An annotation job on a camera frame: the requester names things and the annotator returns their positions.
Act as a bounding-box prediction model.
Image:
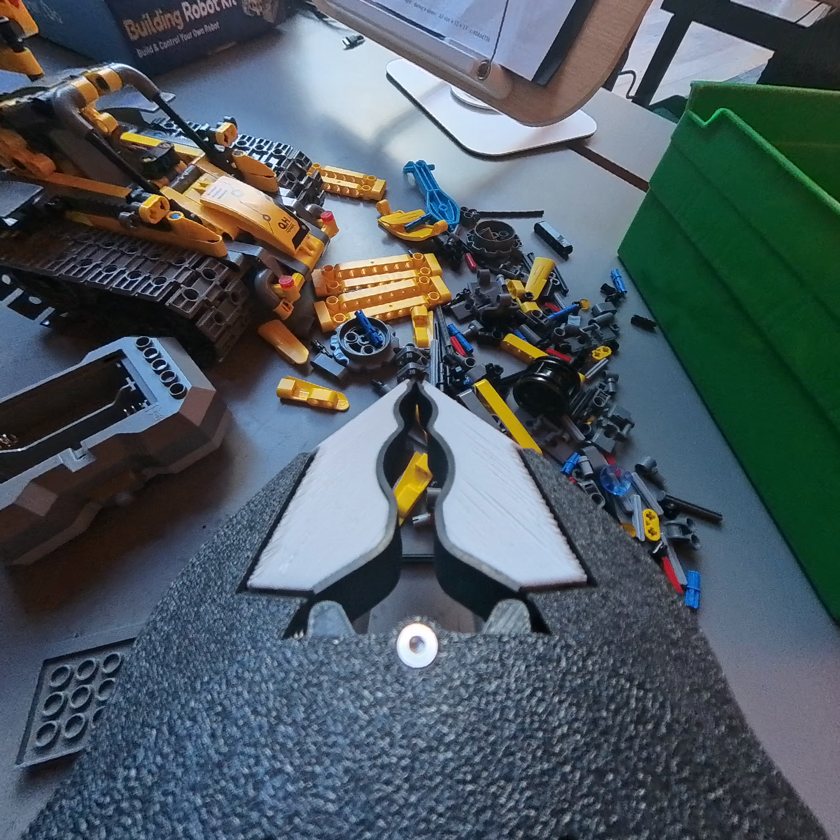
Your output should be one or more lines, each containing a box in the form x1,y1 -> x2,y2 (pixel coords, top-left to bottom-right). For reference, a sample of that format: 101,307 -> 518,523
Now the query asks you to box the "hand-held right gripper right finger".
417,379 -> 589,597

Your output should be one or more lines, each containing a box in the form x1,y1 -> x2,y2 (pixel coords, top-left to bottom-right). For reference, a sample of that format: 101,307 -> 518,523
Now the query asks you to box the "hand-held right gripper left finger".
246,379 -> 421,595

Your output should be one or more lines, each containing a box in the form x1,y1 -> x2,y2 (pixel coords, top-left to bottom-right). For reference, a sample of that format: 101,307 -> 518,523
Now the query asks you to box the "grey battery box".
0,336 -> 232,567

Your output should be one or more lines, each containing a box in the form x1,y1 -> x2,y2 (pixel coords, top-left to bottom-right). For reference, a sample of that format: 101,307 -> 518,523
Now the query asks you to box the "yellow tracked robot model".
0,62 -> 342,368

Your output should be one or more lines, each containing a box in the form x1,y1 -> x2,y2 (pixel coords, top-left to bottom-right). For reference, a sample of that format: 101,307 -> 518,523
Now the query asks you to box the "grey studded battery cover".
14,642 -> 135,769

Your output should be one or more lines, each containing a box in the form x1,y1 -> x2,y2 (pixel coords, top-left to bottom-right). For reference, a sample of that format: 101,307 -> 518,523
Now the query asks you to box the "pile of small building pieces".
276,161 -> 726,611

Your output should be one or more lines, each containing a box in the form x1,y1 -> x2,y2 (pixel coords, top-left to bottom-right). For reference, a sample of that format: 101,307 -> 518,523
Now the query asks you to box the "yellow curved panel piece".
276,375 -> 350,412

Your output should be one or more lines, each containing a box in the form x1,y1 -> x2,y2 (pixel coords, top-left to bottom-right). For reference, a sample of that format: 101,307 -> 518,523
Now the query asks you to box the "black toy wheel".
512,357 -> 586,419

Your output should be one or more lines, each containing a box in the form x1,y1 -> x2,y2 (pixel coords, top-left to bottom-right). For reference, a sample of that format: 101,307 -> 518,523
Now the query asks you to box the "grey round turntable piece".
328,311 -> 403,376

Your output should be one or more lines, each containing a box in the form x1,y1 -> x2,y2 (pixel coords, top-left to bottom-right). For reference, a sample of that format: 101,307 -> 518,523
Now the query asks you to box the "black axle rod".
661,493 -> 724,526

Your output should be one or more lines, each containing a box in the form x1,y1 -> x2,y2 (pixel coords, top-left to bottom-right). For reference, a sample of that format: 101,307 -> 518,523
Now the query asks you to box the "green plastic bin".
617,80 -> 840,624

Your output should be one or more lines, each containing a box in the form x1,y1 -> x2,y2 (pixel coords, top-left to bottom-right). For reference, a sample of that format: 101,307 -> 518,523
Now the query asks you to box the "blue robot kit box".
39,0 -> 293,76

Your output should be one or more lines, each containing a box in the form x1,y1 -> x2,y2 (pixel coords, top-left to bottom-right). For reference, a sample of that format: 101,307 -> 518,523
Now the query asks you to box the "black chair frame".
633,0 -> 840,106

